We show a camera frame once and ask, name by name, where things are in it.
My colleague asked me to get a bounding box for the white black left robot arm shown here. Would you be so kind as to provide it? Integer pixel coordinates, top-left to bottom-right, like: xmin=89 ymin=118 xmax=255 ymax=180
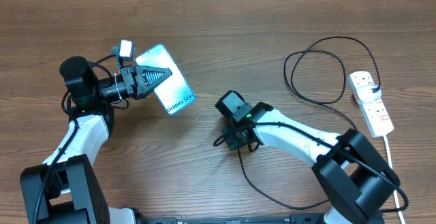
xmin=20 ymin=56 xmax=172 ymax=223

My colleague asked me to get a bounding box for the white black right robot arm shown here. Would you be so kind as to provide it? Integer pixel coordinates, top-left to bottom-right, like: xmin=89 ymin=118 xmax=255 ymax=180
xmin=214 ymin=90 xmax=400 ymax=223

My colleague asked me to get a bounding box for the white charger plug adapter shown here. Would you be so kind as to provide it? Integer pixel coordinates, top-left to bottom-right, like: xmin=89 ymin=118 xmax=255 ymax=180
xmin=355 ymin=84 xmax=382 ymax=104

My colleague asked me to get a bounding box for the white power extension strip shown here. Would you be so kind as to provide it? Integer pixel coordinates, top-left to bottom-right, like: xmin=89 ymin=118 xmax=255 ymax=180
xmin=347 ymin=70 xmax=406 ymax=224

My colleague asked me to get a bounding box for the blue Galaxy smartphone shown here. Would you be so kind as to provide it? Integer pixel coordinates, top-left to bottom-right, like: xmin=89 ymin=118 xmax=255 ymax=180
xmin=136 ymin=44 xmax=196 ymax=115

